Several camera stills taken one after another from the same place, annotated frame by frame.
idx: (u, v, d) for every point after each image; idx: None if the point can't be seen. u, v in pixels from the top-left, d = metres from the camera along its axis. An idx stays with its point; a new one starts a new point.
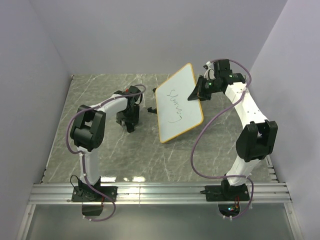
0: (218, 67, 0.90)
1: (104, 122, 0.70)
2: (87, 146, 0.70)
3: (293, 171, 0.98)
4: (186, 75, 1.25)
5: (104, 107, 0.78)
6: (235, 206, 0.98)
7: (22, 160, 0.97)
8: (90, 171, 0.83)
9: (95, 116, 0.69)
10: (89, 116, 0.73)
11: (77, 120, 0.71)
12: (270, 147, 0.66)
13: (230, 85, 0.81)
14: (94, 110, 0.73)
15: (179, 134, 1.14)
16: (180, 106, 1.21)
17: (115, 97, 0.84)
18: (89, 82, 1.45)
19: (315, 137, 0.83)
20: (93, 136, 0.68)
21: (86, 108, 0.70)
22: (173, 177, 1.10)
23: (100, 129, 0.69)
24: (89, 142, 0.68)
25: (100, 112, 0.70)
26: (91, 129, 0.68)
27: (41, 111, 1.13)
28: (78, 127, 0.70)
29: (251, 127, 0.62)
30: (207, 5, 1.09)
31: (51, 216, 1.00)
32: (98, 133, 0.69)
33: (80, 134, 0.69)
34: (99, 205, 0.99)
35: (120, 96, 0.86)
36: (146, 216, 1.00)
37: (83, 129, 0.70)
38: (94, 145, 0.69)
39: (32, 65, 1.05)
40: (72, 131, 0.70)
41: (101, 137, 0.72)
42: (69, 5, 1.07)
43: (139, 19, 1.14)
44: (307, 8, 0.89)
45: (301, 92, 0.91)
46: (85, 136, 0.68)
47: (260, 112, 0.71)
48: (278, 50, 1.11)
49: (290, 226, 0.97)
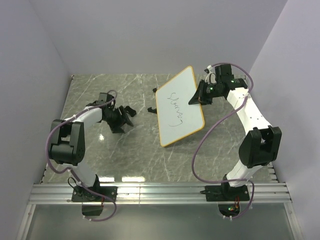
0: (220, 72, 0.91)
1: (82, 132, 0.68)
2: (71, 161, 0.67)
3: (293, 171, 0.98)
4: (186, 78, 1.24)
5: (79, 118, 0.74)
6: (235, 206, 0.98)
7: (22, 160, 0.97)
8: (82, 177, 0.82)
9: (72, 128, 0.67)
10: (65, 130, 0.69)
11: (54, 137, 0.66)
12: (275, 154, 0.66)
13: (231, 91, 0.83)
14: (70, 123, 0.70)
15: (180, 137, 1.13)
16: (181, 109, 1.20)
17: (88, 109, 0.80)
18: (89, 83, 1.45)
19: (315, 137, 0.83)
20: (74, 149, 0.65)
21: (60, 123, 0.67)
22: (173, 177, 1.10)
23: (79, 141, 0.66)
24: (72, 156, 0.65)
25: (77, 123, 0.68)
26: (71, 143, 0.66)
27: (41, 111, 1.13)
28: (56, 144, 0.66)
29: (254, 134, 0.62)
30: (207, 6, 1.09)
31: (51, 216, 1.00)
32: (79, 144, 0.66)
33: (59, 151, 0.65)
34: (99, 205, 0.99)
35: (93, 107, 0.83)
36: (146, 216, 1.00)
37: (61, 145, 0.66)
38: (77, 158, 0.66)
39: (32, 66, 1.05)
40: (49, 149, 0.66)
41: (82, 149, 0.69)
42: (68, 5, 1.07)
43: (138, 18, 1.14)
44: (307, 9, 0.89)
45: (301, 93, 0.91)
46: (66, 150, 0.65)
47: (263, 117, 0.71)
48: (278, 51, 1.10)
49: (290, 226, 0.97)
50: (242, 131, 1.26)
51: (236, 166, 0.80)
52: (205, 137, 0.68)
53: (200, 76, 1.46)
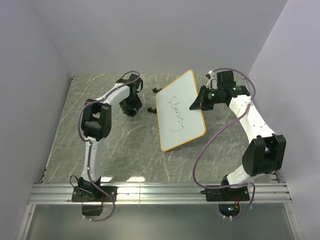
0: (222, 79, 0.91)
1: (110, 113, 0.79)
2: (98, 136, 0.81)
3: (293, 170, 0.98)
4: (187, 83, 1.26)
5: (108, 99, 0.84)
6: (235, 206, 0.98)
7: (22, 160, 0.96)
8: (94, 164, 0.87)
9: (101, 109, 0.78)
10: (96, 108, 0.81)
11: (86, 114, 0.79)
12: (279, 163, 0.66)
13: (233, 98, 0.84)
14: (100, 103, 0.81)
15: (183, 142, 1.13)
16: (182, 114, 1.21)
17: (117, 86, 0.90)
18: (89, 83, 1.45)
19: (315, 137, 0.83)
20: (102, 127, 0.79)
21: (92, 102, 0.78)
22: (173, 177, 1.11)
23: (107, 121, 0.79)
24: (99, 132, 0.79)
25: (106, 105, 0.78)
26: (100, 122, 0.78)
27: (41, 111, 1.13)
28: (88, 120, 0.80)
29: (258, 142, 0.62)
30: (207, 6, 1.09)
31: (51, 216, 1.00)
32: (106, 124, 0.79)
33: (90, 126, 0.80)
34: (99, 205, 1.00)
35: (123, 84, 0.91)
36: (146, 216, 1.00)
37: (92, 121, 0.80)
38: (103, 134, 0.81)
39: (32, 66, 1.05)
40: (82, 123, 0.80)
41: (108, 127, 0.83)
42: (68, 5, 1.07)
43: (139, 18, 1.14)
44: (308, 10, 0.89)
45: (301, 93, 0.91)
46: (95, 127, 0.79)
47: (267, 125, 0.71)
48: (278, 51, 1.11)
49: (290, 226, 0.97)
50: (242, 131, 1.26)
51: (239, 169, 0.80)
52: (215, 137, 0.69)
53: (200, 76, 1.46)
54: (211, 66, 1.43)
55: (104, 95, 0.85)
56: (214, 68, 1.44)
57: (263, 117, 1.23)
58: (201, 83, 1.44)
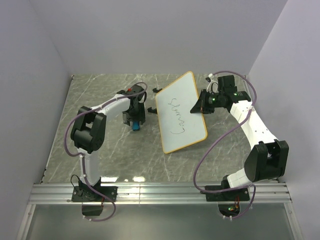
0: (223, 84, 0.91)
1: (104, 124, 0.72)
2: (88, 148, 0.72)
3: (292, 171, 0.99)
4: (187, 84, 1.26)
5: (105, 109, 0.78)
6: (235, 206, 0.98)
7: (22, 160, 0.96)
8: (90, 172, 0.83)
9: (95, 119, 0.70)
10: (91, 117, 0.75)
11: (78, 122, 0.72)
12: (282, 169, 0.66)
13: (235, 103, 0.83)
14: (95, 112, 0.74)
15: (185, 145, 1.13)
16: (182, 116, 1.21)
17: (117, 97, 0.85)
18: (89, 83, 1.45)
19: (315, 138, 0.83)
20: (93, 138, 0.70)
21: (87, 110, 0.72)
22: (173, 177, 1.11)
23: (99, 133, 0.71)
24: (89, 144, 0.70)
25: (100, 114, 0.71)
26: (91, 131, 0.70)
27: (41, 111, 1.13)
28: (79, 129, 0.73)
29: (260, 148, 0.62)
30: (207, 6, 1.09)
31: (51, 216, 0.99)
32: (98, 135, 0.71)
33: (80, 135, 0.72)
34: (99, 205, 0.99)
35: (122, 96, 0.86)
36: (146, 216, 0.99)
37: (84, 130, 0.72)
38: (93, 147, 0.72)
39: (32, 66, 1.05)
40: (73, 132, 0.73)
41: (101, 139, 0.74)
42: (69, 6, 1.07)
43: (139, 18, 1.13)
44: (308, 10, 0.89)
45: (301, 93, 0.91)
46: (85, 139, 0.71)
47: (268, 131, 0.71)
48: (278, 51, 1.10)
49: (290, 226, 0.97)
50: (242, 132, 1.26)
51: (240, 172, 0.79)
52: (219, 140, 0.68)
53: (200, 76, 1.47)
54: (211, 67, 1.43)
55: (101, 104, 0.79)
56: (214, 68, 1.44)
57: (263, 118, 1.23)
58: (201, 83, 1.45)
